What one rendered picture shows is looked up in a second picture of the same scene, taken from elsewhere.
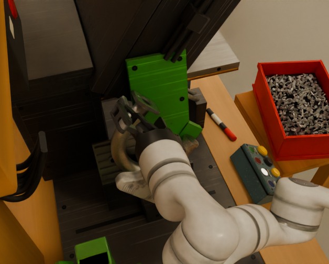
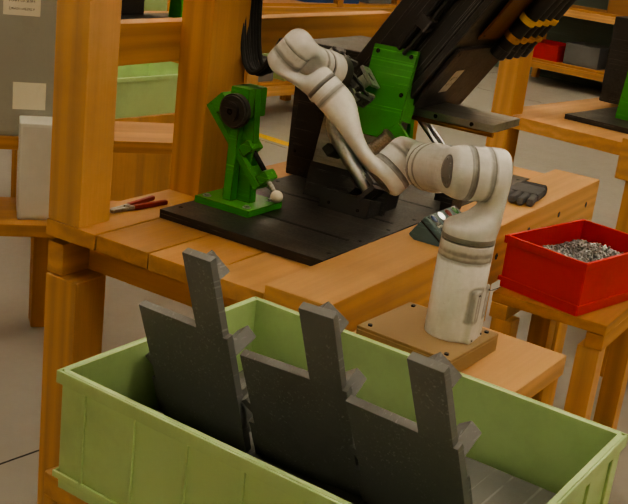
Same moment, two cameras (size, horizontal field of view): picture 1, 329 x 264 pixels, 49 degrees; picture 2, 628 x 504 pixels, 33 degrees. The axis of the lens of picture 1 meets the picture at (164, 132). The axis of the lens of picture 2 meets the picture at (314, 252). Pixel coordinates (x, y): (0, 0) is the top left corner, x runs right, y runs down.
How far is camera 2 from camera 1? 2.11 m
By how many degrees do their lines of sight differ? 50
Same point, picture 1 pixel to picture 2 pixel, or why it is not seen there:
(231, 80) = not seen: outside the picture
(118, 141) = not seen: hidden behind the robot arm
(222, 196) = (393, 226)
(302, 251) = (400, 256)
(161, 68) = (395, 59)
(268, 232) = (336, 90)
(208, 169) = (409, 219)
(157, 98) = (383, 85)
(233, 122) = not seen: hidden behind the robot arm
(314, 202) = (401, 141)
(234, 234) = (303, 37)
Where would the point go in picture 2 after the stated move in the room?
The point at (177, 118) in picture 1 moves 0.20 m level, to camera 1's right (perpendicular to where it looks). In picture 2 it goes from (391, 113) to (455, 133)
